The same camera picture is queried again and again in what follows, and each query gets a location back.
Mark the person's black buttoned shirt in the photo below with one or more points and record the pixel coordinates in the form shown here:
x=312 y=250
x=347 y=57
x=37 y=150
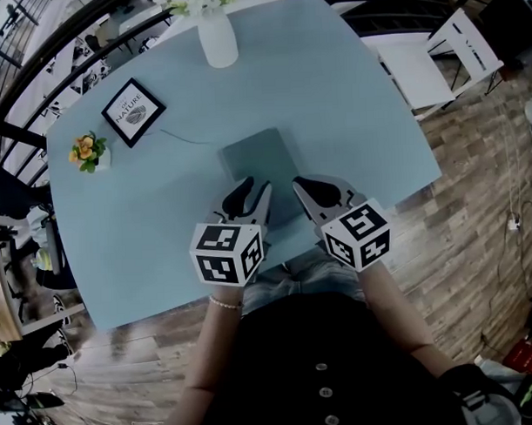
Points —
x=319 y=358

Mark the person's left forearm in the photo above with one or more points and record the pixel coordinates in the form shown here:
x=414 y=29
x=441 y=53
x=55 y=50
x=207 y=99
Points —
x=209 y=340

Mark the black picture frame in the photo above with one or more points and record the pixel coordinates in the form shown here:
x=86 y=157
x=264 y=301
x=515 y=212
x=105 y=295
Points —
x=134 y=112

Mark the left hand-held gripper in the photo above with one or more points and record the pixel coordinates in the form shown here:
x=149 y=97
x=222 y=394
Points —
x=224 y=256

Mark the black and grey bag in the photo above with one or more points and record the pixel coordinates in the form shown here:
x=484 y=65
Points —
x=473 y=400

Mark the white vase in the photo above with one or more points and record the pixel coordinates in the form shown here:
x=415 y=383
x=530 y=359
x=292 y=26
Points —
x=218 y=43

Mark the small potted orange flowers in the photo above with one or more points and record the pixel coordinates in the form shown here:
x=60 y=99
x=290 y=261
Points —
x=89 y=152

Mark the person's right forearm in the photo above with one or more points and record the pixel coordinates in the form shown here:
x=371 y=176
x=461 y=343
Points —
x=391 y=307

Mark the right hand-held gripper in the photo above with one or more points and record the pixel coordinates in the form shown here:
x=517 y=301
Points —
x=358 y=234

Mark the red box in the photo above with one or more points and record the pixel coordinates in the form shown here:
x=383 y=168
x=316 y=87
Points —
x=525 y=355

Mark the light blue table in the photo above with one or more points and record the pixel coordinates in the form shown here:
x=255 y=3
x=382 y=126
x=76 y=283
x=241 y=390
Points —
x=332 y=118

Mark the person's light jeans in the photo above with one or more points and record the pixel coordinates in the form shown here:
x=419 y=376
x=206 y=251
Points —
x=294 y=280

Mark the white power strip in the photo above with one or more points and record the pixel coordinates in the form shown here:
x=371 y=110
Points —
x=514 y=223

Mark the white folding chair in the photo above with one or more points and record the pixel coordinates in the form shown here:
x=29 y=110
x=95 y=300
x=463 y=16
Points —
x=413 y=71

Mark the thin grey bookmark ribbon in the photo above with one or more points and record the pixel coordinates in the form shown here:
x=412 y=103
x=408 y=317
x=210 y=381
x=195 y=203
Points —
x=189 y=141

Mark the black cabinet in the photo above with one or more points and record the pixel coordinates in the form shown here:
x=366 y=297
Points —
x=512 y=28

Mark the grey notebook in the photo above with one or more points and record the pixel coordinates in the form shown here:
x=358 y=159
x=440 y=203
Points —
x=259 y=155

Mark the black metal railing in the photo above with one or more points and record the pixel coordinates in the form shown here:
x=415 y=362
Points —
x=10 y=134

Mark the white cloth bundle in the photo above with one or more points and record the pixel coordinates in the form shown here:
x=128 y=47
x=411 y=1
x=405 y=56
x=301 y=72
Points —
x=44 y=232

